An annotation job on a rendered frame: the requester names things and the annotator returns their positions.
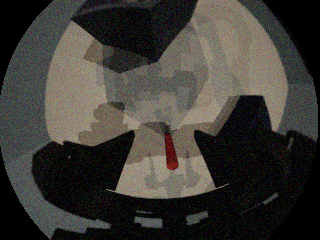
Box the red peg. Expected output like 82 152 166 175
165 133 180 169

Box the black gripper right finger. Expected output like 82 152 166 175
193 129 264 188

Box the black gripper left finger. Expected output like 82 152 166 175
63 131 135 191

